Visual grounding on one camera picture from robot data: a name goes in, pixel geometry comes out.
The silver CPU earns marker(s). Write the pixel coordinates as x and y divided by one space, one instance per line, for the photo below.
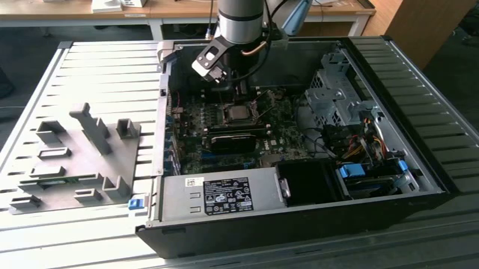
238 113

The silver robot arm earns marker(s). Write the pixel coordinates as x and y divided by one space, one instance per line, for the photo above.
241 22

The CPU socket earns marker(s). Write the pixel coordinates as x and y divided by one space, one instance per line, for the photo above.
222 115

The metal drive cage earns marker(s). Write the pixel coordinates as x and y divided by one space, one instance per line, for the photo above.
328 103

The green motherboard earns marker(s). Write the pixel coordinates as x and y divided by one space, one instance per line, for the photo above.
288 134

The black graphics card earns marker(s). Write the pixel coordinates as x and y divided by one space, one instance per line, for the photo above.
232 144

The white box dark label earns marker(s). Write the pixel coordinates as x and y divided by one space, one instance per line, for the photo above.
134 3

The blue disk carrier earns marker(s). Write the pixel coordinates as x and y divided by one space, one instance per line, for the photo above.
350 171

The wooden cabinet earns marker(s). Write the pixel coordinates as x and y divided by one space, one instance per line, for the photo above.
419 28

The grey power supply unit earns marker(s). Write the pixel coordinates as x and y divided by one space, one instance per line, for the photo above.
178 196

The wooden desk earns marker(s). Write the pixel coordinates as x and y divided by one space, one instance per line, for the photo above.
56 14

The grey parts rack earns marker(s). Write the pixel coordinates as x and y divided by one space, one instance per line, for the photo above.
85 168

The blue plastic clip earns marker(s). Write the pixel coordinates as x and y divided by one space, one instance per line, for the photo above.
401 166

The blue case latch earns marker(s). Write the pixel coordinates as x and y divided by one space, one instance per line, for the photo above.
134 203

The black chair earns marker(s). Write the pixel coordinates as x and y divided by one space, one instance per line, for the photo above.
469 30

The black PC case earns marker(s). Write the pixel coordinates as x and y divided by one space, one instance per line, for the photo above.
261 238

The green RAM stick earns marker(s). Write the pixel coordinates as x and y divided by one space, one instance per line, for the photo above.
56 181

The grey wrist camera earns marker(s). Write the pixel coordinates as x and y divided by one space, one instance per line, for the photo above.
206 60

